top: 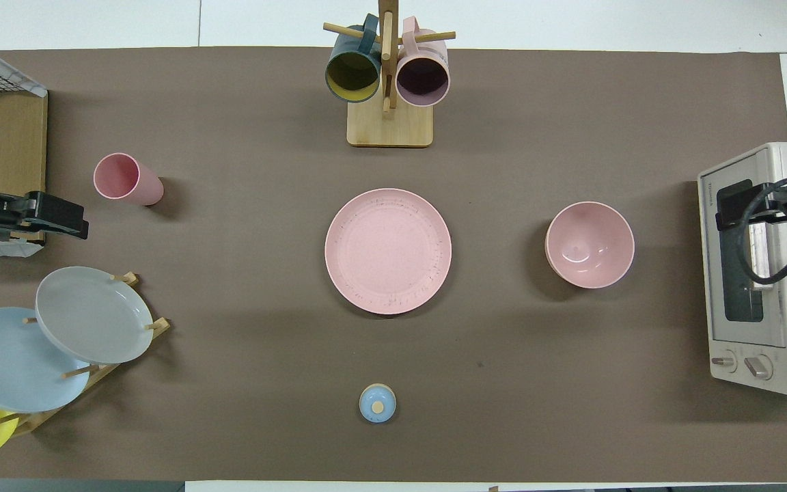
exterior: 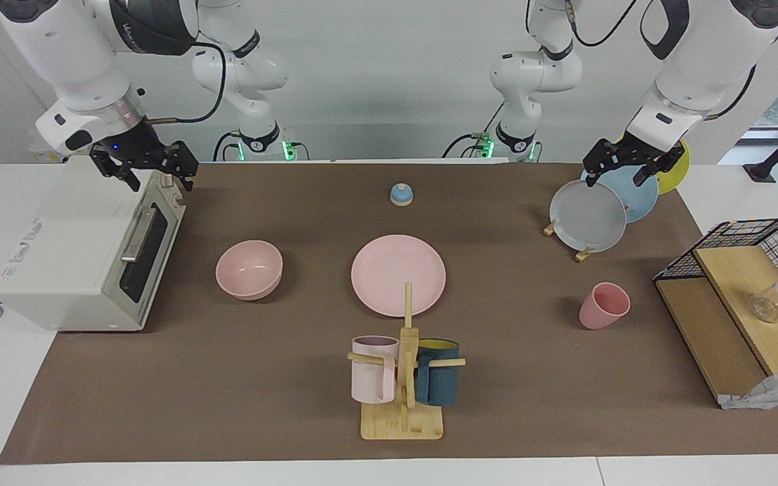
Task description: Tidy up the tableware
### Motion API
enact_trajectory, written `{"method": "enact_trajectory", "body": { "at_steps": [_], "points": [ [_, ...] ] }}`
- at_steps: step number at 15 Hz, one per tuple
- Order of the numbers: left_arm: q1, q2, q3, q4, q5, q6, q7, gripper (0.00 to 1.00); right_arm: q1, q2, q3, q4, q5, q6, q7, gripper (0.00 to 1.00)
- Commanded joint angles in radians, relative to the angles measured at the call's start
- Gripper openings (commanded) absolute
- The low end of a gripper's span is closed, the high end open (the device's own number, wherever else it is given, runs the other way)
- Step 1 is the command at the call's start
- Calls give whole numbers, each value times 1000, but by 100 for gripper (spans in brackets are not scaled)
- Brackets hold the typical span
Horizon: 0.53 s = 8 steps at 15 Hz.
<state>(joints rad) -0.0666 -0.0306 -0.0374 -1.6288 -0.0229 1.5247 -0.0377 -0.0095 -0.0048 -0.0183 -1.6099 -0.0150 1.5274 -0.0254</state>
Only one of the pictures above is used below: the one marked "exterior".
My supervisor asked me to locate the pink bowl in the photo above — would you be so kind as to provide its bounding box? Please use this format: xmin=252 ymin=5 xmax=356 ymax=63
xmin=215 ymin=240 xmax=284 ymax=301

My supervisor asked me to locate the pink cup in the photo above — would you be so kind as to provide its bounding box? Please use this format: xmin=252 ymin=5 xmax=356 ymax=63
xmin=579 ymin=282 xmax=631 ymax=330

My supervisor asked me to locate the light blue plate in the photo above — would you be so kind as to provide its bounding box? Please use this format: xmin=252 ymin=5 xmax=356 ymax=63
xmin=581 ymin=165 xmax=660 ymax=223

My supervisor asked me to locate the yellow plate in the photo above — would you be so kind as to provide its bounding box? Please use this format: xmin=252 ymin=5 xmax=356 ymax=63
xmin=615 ymin=138 xmax=691 ymax=195

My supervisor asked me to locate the grey plate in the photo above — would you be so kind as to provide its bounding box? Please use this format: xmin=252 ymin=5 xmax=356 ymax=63
xmin=550 ymin=180 xmax=627 ymax=253

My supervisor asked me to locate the wooden plate rack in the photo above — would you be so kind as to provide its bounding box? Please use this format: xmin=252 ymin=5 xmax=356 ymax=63
xmin=543 ymin=219 xmax=594 ymax=263

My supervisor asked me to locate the white toaster oven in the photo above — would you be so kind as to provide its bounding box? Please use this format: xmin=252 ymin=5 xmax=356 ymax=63
xmin=0 ymin=155 xmax=187 ymax=332

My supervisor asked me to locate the clear drinking glass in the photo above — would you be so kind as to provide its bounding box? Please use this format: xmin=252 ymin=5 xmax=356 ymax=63
xmin=750 ymin=287 xmax=778 ymax=323

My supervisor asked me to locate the pink plate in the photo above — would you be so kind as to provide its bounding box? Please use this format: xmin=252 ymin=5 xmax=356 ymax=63
xmin=351 ymin=235 xmax=446 ymax=318

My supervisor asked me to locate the brown table mat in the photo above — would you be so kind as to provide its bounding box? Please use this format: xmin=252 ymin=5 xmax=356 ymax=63
xmin=0 ymin=162 xmax=778 ymax=465

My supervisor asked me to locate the white patterned cloth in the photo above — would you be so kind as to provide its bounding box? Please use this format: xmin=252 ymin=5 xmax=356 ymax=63
xmin=719 ymin=368 xmax=778 ymax=410

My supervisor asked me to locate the dark teal mug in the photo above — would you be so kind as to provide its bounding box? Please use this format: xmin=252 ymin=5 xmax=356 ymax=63
xmin=415 ymin=338 xmax=460 ymax=406

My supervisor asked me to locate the light pink mug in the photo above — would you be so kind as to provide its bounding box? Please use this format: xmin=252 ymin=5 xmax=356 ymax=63
xmin=351 ymin=335 xmax=400 ymax=404

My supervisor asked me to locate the wooden mug tree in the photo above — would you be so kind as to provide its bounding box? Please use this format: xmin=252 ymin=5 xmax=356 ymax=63
xmin=347 ymin=282 xmax=466 ymax=441

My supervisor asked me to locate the black base cable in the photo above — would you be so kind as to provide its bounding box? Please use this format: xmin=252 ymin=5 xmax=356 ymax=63
xmin=442 ymin=101 xmax=506 ymax=160
xmin=212 ymin=132 xmax=242 ymax=163

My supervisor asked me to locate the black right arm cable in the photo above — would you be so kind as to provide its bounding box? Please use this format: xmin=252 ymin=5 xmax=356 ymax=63
xmin=145 ymin=40 xmax=229 ymax=126

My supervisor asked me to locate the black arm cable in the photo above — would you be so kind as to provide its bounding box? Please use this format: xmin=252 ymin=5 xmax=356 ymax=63
xmin=525 ymin=0 xmax=778 ymax=122
xmin=145 ymin=40 xmax=229 ymax=126

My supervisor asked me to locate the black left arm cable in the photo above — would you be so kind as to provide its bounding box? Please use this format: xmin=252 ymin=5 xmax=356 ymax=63
xmin=525 ymin=0 xmax=778 ymax=122

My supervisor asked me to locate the wooden shelf with wire basket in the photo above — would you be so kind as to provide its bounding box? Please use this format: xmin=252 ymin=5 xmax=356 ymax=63
xmin=653 ymin=217 xmax=778 ymax=410

